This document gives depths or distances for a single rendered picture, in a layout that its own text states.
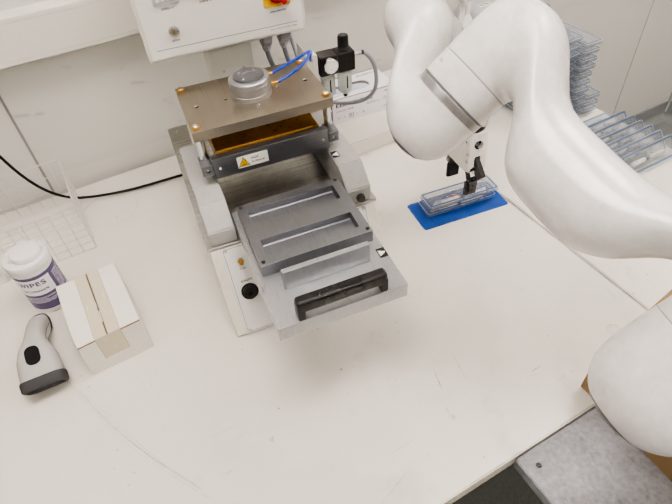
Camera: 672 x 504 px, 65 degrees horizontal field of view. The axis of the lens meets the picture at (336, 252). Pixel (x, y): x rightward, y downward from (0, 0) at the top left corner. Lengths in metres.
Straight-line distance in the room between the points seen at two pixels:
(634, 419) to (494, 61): 0.39
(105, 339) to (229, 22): 0.66
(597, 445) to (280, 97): 0.82
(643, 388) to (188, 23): 0.96
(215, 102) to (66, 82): 0.53
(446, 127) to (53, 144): 1.13
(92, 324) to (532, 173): 0.83
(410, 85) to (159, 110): 0.99
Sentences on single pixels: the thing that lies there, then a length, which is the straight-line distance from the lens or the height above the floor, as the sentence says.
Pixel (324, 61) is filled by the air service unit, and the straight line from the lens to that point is 1.23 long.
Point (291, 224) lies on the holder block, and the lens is 0.92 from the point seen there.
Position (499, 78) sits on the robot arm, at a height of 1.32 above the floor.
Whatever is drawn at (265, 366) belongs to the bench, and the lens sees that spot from 1.04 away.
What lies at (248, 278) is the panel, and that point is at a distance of 1.03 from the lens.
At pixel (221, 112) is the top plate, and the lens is 1.03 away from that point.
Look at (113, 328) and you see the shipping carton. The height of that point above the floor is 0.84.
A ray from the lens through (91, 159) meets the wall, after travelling 1.59.
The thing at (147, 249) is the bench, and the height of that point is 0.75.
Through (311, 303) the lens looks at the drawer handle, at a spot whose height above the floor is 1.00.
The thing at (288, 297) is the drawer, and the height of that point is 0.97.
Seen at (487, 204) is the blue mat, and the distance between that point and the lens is 1.35.
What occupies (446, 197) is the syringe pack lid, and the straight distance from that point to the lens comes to 1.28.
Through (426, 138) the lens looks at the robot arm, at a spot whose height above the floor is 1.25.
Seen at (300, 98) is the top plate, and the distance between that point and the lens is 1.04.
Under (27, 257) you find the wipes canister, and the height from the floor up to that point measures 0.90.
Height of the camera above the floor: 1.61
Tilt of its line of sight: 46 degrees down
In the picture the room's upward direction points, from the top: 5 degrees counter-clockwise
